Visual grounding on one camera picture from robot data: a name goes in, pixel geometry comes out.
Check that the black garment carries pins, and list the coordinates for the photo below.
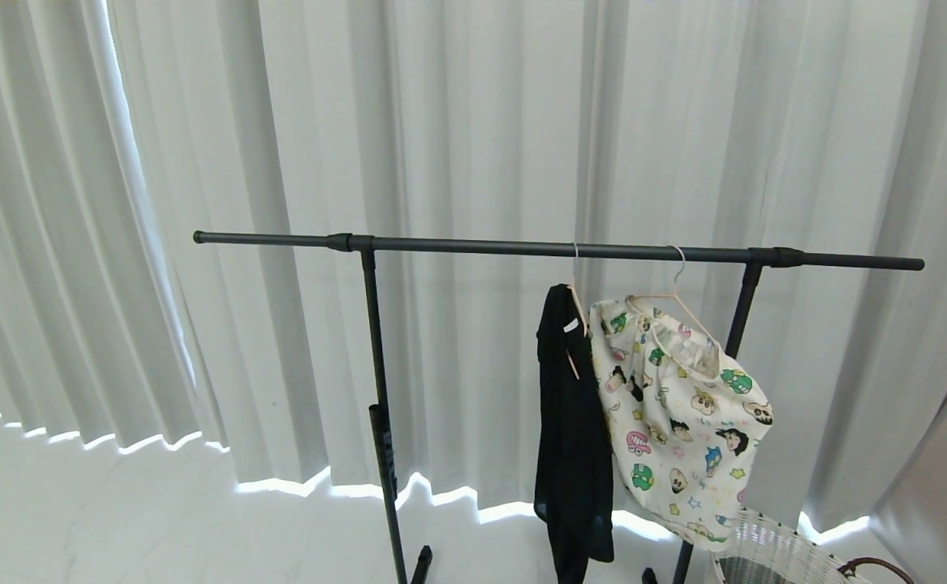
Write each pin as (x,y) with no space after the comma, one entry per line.
(574,454)

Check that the black clothes rack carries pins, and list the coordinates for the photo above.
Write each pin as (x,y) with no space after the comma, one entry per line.
(481,245)

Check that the pink clothes hanger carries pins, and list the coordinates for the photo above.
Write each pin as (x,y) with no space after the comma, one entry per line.
(676,288)
(577,304)

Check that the cream printed garment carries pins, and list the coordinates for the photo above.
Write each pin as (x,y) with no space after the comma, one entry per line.
(684,438)

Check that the white laundry basket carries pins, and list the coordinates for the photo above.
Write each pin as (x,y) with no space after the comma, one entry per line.
(773,556)

